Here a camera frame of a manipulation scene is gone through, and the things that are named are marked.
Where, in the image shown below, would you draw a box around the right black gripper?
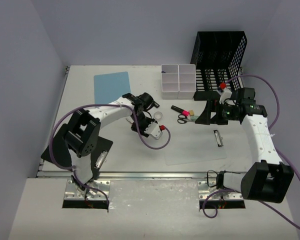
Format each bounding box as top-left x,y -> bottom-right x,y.
195,100 -> 239,126

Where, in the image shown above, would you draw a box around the pink cap black highlighter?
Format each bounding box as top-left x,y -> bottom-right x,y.
170,105 -> 190,117

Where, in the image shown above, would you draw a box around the blue cap black highlighter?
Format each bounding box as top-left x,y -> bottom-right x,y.
152,101 -> 160,108

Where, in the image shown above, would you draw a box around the black handled scissors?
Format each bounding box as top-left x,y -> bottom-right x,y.
177,114 -> 195,125

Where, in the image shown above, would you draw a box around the red utility knife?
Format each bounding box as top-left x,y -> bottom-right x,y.
125,118 -> 133,125

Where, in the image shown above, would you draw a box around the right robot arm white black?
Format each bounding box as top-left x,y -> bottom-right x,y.
195,85 -> 294,204

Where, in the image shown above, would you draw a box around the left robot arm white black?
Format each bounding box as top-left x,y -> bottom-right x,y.
53,92 -> 162,197

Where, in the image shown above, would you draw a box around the green translucent stapler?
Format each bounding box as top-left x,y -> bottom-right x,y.
190,115 -> 199,121

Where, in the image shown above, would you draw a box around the yellow eraser block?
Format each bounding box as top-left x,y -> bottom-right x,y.
188,110 -> 195,116

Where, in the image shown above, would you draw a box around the clear tape roll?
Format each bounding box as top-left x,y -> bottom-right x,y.
153,111 -> 163,121

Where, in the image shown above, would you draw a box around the white clear clipboard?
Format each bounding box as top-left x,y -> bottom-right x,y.
163,123 -> 227,166

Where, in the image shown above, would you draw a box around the right white divided organizer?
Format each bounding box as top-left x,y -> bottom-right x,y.
178,64 -> 196,100

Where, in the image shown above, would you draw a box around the white divided organizer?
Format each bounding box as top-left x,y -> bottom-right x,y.
161,64 -> 179,100
178,64 -> 196,100

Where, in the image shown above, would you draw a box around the blue clipboard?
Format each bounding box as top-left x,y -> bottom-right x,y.
93,71 -> 131,104

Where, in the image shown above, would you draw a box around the left white divided organizer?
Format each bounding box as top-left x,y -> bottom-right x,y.
161,64 -> 179,100

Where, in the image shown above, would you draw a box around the black mesh file rack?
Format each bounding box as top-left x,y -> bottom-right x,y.
190,31 -> 248,101

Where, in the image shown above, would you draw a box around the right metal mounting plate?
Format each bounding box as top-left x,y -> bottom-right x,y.
197,180 -> 243,201

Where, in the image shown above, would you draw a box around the metal mounting plate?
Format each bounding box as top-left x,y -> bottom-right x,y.
63,179 -> 111,201
197,180 -> 243,201

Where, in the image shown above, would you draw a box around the black clipboard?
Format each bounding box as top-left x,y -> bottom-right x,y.
52,123 -> 113,184

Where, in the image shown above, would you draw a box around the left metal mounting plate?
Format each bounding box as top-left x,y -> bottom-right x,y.
63,179 -> 111,201

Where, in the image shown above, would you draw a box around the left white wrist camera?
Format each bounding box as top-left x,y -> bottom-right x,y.
144,121 -> 163,140

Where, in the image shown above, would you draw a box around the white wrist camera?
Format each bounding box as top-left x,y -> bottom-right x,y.
144,121 -> 163,140
216,82 -> 232,104

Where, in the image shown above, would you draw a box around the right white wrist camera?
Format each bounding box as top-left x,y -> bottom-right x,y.
216,82 -> 232,104

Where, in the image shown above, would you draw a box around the aluminium rail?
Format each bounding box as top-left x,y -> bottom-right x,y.
36,170 -> 248,180

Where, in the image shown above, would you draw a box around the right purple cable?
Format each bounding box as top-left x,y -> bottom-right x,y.
202,74 -> 300,235

